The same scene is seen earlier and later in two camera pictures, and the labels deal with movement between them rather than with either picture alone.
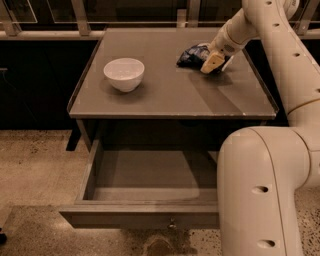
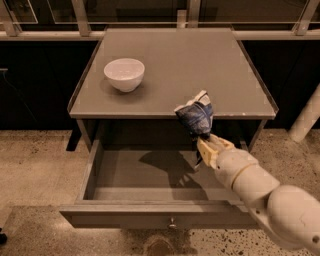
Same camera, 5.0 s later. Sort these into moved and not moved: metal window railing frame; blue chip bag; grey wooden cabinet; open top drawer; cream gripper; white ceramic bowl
Moved: cream gripper; blue chip bag
Not moved: metal window railing frame; white ceramic bowl; open top drawer; grey wooden cabinet
